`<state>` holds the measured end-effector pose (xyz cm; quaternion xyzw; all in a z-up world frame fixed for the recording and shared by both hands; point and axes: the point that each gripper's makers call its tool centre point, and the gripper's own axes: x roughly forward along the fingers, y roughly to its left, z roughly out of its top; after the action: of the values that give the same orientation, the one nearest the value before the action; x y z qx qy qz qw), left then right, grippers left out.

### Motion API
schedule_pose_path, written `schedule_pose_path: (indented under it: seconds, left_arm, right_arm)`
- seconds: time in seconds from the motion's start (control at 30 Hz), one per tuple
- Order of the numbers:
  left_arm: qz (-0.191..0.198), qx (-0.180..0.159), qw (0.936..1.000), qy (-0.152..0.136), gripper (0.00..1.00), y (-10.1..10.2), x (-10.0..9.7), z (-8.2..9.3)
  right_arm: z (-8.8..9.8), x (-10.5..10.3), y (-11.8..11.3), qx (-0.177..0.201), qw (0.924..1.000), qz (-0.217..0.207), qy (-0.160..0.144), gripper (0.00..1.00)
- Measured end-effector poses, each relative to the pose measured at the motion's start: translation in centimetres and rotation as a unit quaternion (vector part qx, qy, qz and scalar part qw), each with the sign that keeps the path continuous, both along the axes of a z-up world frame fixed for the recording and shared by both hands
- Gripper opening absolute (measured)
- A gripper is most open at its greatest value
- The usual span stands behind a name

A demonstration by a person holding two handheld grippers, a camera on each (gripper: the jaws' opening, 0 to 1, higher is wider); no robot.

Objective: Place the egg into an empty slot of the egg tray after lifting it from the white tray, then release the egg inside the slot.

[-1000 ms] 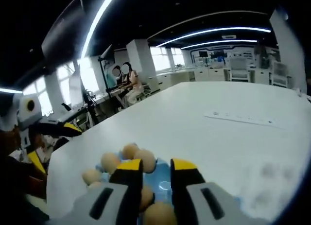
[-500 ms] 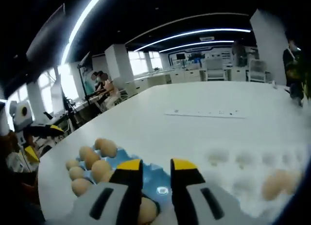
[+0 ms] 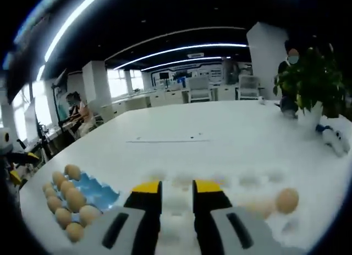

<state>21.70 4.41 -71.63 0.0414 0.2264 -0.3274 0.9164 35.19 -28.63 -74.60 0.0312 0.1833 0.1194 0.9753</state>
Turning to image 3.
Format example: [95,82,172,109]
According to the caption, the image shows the long ceiling light strip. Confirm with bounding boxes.
[112,44,248,70]
[43,0,108,62]
[140,56,232,72]

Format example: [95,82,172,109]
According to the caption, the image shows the black pole stand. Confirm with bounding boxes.
[52,83,69,132]

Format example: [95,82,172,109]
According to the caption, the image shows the white table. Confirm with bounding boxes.
[19,99,352,255]

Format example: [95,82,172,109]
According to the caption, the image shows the white office chair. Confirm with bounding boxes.
[188,75,212,103]
[236,74,261,100]

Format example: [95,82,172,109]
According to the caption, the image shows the white blue toy figure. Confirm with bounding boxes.
[315,123,351,158]

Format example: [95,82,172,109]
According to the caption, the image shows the white low cabinets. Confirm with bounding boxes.
[100,88,190,121]

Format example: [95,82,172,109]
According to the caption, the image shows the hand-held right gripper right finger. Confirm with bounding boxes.
[191,179,276,255]

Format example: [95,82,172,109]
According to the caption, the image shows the potted green plant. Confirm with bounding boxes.
[273,45,349,132]

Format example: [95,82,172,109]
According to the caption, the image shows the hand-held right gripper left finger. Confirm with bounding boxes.
[82,180,163,255]

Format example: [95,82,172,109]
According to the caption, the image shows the blue egg tray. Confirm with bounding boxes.
[42,166,121,239]

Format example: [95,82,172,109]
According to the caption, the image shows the white foam egg holder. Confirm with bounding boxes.
[142,171,306,241]

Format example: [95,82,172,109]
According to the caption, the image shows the short ceiling light strip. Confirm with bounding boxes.
[35,64,46,82]

